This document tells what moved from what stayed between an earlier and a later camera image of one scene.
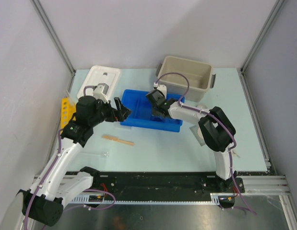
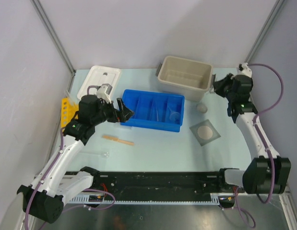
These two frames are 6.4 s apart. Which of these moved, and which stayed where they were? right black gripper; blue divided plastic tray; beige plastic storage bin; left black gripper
Moved: right black gripper
Stayed: left black gripper; blue divided plastic tray; beige plastic storage bin
